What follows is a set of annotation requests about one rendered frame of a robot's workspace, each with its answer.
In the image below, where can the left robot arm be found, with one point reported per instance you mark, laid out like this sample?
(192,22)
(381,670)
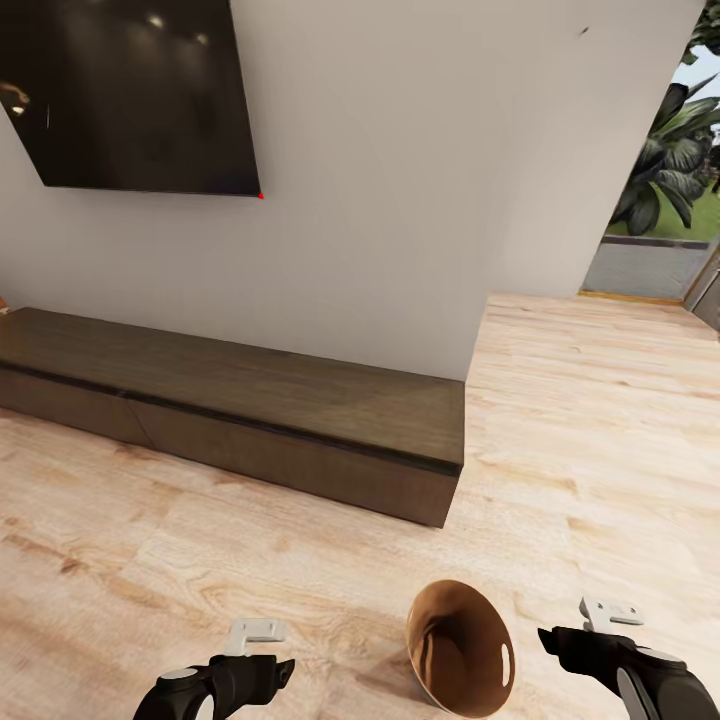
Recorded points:
(230,681)

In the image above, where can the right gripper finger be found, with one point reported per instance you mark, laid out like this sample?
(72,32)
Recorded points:
(548,640)

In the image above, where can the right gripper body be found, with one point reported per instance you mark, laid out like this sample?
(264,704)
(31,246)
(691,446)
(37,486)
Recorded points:
(580,651)

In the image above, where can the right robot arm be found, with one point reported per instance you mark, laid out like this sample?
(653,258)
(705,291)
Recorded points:
(653,685)

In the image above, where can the wall mounted tv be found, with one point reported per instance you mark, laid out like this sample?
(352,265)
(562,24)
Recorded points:
(142,95)

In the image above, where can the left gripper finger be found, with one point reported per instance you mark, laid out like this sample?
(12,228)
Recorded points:
(284,671)

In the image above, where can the trash can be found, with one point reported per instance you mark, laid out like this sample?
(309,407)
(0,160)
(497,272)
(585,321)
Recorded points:
(455,639)

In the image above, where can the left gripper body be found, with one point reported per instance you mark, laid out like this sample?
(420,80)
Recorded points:
(253,679)

